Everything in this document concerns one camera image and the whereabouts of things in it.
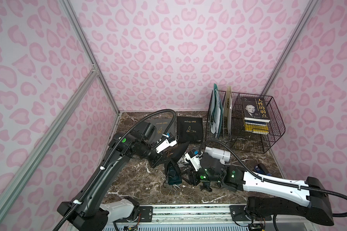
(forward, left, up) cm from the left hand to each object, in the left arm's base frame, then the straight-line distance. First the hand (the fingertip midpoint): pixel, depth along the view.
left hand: (167, 159), depth 65 cm
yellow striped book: (+28, -54, -11) cm, 61 cm away
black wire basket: (+25, -58, -26) cm, 68 cm away
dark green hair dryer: (-6, -3, -6) cm, 9 cm away
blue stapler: (+4, -53, -22) cm, 58 cm away
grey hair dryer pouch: (+40, +8, -26) cm, 48 cm away
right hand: (-4, -7, -9) cm, 12 cm away
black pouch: (+37, -13, -26) cm, 47 cm away
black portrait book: (+38, -54, -4) cm, 66 cm away
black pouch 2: (+5, -3, -5) cm, 8 cm away
